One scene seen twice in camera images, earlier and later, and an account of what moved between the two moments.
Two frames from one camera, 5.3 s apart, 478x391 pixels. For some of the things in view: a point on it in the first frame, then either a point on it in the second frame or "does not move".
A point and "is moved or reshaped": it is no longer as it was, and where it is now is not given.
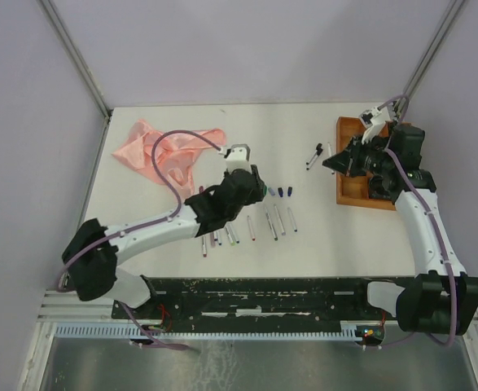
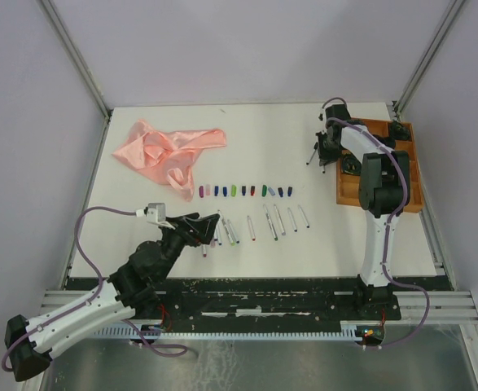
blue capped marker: x=234 y=233 does not move
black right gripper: x=341 y=160 to x=326 y=157
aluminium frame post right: x=434 y=46 does not move
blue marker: x=332 y=172 is moved or reshaped
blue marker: x=291 y=219 does not move
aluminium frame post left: x=78 y=63 does not move
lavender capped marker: x=278 y=216 does not move
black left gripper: x=257 y=193 to x=203 y=227
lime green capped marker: x=230 y=235 does not move
